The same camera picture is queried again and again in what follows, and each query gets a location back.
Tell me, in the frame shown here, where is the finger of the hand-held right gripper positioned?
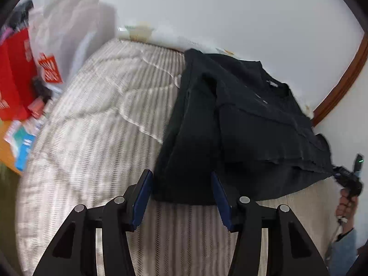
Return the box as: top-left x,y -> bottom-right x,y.
331,164 -> 353,179

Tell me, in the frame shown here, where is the person's right hand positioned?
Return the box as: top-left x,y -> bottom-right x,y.
336,190 -> 358,225

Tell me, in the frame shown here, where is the black sweatshirt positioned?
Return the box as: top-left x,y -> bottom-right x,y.
152,49 -> 335,206

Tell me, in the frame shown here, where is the small red box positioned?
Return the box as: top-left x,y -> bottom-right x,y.
28,97 -> 48,119

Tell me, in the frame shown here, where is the white plastic bag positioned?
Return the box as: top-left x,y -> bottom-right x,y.
29,0 -> 120,85

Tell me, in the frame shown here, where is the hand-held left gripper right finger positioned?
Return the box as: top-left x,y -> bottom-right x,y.
211,172 -> 330,276

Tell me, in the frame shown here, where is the person's right forearm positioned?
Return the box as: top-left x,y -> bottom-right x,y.
328,227 -> 360,276

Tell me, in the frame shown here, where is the white teal packet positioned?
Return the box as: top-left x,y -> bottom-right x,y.
4,118 -> 43,147

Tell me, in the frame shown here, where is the red paper shopping bag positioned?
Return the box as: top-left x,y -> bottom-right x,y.
0,27 -> 39,121

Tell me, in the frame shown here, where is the white rolled sheet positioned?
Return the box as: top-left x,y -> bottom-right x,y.
118,21 -> 239,56

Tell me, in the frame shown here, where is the striped bed mattress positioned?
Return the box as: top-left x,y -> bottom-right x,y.
16,39 -> 337,276

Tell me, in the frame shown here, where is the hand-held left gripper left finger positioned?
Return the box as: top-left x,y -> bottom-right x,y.
33,169 -> 153,276

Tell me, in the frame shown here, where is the brown wooden door frame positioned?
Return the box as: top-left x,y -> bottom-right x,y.
312,33 -> 368,127

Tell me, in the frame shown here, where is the blue flat box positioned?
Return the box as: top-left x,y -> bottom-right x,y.
14,134 -> 37,171

